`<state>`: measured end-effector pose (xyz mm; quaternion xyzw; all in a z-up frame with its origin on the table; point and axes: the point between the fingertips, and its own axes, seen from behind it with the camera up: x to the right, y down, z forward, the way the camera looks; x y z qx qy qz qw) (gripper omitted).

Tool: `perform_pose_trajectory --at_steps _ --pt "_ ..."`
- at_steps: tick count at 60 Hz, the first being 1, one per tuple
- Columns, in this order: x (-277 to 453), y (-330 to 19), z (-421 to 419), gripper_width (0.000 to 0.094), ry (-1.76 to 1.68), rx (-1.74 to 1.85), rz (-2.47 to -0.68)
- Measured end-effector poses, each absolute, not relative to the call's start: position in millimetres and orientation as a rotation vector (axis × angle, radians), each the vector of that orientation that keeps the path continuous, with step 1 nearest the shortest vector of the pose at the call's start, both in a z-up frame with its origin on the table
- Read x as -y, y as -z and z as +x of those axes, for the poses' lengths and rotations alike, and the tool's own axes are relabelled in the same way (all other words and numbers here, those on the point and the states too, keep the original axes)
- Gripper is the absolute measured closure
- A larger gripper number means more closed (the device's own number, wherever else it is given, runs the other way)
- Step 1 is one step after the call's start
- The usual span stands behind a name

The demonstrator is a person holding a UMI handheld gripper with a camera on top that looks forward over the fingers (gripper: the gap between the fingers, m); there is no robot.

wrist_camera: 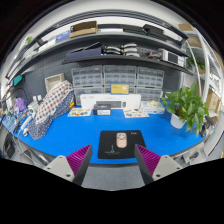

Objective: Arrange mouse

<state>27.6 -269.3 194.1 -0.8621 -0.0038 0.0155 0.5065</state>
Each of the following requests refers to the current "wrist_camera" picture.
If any potted green plant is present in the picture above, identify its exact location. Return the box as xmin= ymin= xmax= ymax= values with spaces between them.
xmin=161 ymin=81 xmax=209 ymax=136

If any clear plastic wrapped pack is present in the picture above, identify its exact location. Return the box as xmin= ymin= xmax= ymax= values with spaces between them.
xmin=139 ymin=100 xmax=166 ymax=115

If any yellow card package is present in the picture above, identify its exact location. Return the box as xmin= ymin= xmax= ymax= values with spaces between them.
xmin=110 ymin=83 xmax=130 ymax=95

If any colourful sticker sheet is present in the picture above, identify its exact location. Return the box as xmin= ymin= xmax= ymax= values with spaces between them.
xmin=67 ymin=107 xmax=93 ymax=118
xmin=123 ymin=109 xmax=150 ymax=119

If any white keyboard packaging box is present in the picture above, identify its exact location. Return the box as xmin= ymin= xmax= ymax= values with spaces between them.
xmin=79 ymin=93 xmax=142 ymax=110

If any dark wall shelf unit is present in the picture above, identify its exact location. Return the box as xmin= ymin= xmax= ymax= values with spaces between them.
xmin=6 ymin=19 xmax=201 ymax=78

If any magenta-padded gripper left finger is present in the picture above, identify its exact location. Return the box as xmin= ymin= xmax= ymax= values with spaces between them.
xmin=44 ymin=144 xmax=94 ymax=187

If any red blue checkered cloth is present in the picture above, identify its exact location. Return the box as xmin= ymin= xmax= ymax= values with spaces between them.
xmin=35 ymin=79 xmax=74 ymax=126

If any black mouse pad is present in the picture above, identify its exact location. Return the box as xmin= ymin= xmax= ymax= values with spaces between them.
xmin=97 ymin=129 xmax=147 ymax=160

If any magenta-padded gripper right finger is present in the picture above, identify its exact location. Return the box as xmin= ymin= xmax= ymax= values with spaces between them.
xmin=133 ymin=143 xmax=184 ymax=185

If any white shelf rack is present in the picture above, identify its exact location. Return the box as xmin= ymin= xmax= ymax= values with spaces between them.
xmin=179 ymin=23 xmax=224 ymax=134

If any small dark cardboard box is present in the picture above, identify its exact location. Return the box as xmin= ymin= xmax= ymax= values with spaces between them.
xmin=92 ymin=103 xmax=112 ymax=116

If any navy polka dot cloth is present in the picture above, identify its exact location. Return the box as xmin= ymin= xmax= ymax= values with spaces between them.
xmin=28 ymin=91 xmax=75 ymax=140

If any white wicker basket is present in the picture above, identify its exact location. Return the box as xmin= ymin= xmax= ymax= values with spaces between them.
xmin=44 ymin=73 xmax=66 ymax=94

